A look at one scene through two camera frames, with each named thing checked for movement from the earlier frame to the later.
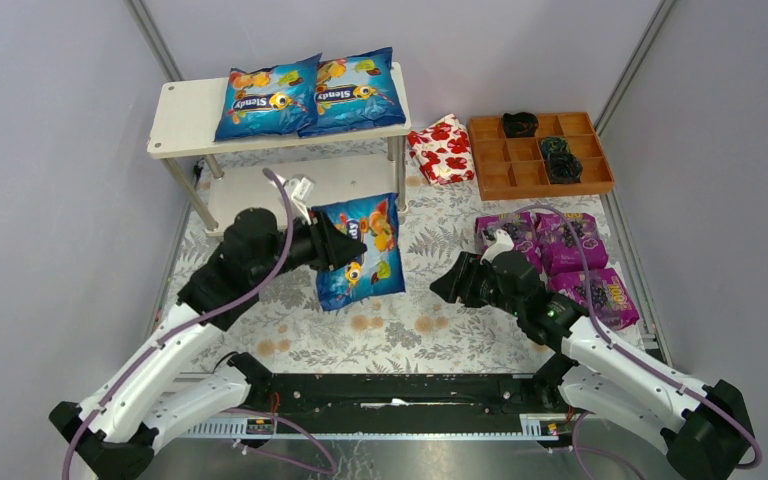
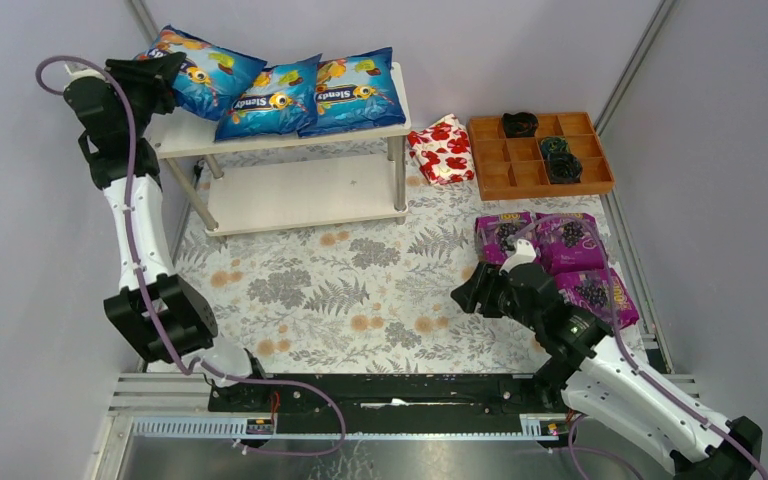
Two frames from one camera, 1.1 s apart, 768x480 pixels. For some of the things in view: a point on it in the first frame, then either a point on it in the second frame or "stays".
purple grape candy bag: (559, 248) stays
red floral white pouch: (443, 151) stays
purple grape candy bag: (520, 228) stays
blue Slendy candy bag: (276, 100) stays
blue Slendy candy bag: (380, 270) → (210, 77)
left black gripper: (321, 240) → (156, 81)
